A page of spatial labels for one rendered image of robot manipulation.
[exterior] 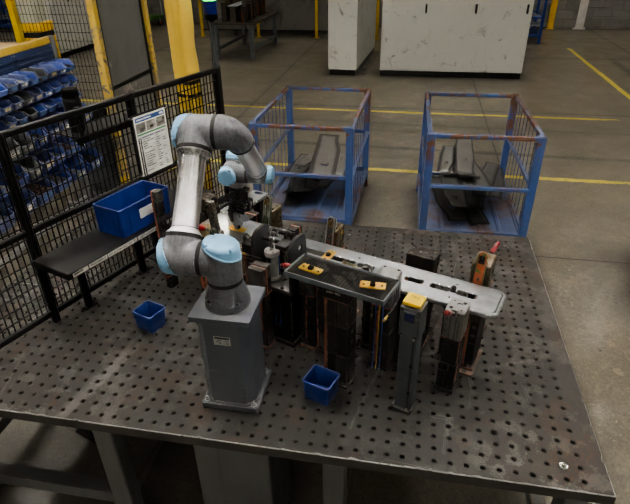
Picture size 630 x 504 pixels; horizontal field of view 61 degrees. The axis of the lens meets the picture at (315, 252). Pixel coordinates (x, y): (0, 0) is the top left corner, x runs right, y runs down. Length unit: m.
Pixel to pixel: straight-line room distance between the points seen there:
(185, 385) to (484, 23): 8.64
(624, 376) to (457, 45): 7.36
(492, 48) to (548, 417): 8.42
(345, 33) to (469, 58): 2.16
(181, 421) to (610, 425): 2.15
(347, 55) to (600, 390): 7.77
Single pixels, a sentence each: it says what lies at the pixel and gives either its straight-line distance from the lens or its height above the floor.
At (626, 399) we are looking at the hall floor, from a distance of 3.38.
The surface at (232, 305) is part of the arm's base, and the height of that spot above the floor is 1.13.
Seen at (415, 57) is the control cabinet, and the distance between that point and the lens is 9.96.
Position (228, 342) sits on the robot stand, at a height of 1.00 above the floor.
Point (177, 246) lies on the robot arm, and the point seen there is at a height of 1.32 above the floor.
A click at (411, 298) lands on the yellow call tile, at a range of 1.71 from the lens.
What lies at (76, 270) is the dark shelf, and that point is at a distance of 2.29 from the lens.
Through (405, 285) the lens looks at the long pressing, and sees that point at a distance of 2.06.
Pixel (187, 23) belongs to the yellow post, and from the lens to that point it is 2.93.
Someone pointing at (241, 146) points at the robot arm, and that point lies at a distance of 1.83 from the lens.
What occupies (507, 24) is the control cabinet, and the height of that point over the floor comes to 0.87.
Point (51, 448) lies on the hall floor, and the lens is 3.07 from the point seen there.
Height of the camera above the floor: 2.14
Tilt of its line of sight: 31 degrees down
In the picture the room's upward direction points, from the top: 1 degrees counter-clockwise
